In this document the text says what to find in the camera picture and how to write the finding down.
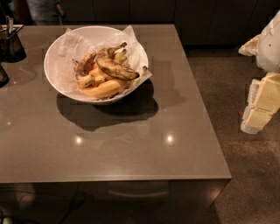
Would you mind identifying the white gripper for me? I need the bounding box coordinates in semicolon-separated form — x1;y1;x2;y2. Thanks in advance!
238;11;280;134

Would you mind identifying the large yellow banana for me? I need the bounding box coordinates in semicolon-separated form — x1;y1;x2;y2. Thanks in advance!
78;79;128;99

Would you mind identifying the small yellow banana bunch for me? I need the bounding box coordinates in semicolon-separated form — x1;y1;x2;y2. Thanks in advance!
75;49;130;88

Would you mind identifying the white bowl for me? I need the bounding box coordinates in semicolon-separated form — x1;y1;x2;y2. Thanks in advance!
44;25;152;105

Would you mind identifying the brown banana left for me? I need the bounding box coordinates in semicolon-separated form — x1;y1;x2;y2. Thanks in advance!
74;52;96;80

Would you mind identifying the white paper liner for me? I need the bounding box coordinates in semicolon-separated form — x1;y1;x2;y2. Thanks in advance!
45;25;152;105

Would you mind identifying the black mesh cup holder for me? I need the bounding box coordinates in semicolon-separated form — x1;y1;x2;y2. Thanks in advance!
0;16;26;63

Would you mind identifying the dark round object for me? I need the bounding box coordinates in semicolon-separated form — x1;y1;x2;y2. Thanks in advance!
0;64;10;88

